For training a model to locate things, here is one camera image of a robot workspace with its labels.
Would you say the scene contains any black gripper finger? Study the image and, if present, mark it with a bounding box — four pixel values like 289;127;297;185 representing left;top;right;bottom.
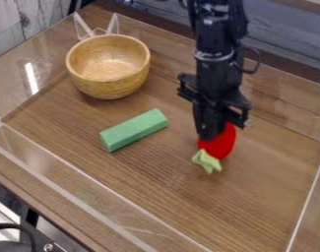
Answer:
193;102;208;138
205;108;227;140

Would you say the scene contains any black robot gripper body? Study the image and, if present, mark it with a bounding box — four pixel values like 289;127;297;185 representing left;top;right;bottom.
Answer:
178;48;255;128

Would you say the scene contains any red plush radish toy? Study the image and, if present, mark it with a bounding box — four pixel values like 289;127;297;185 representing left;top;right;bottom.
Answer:
193;123;236;174

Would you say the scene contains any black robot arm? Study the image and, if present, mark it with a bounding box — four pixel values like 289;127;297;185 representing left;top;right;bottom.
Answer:
178;0;252;141

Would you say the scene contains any green rectangular block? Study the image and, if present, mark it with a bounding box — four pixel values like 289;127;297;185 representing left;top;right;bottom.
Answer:
99;108;169;153

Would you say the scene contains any wooden bowl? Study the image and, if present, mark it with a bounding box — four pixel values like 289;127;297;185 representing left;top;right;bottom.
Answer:
65;34;150;99

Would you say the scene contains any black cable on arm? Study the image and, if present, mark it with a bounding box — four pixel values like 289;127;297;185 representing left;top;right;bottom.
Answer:
232;44;263;75

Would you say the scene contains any clear acrylic tray enclosure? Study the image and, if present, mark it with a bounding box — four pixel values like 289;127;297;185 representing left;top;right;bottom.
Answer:
0;18;320;252

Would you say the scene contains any black metal table frame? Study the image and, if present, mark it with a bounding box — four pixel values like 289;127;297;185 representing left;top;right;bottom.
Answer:
21;208;67;252

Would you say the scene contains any black cable lower left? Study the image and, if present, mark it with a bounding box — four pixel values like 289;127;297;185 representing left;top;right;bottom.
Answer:
0;222;37;252

